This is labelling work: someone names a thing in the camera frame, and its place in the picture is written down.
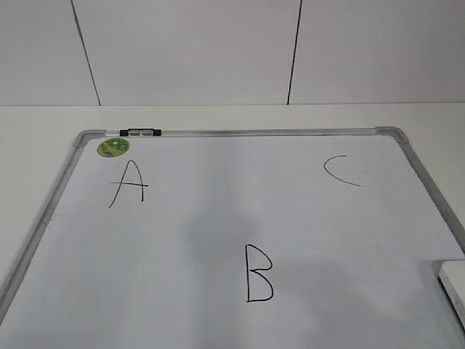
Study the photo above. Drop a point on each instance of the white board eraser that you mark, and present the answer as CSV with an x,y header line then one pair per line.
x,y
451,276

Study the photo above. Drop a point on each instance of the round green magnet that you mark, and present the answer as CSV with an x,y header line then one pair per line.
x,y
113,147

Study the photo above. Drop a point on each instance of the white board with grey frame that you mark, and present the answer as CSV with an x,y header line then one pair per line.
x,y
281,239

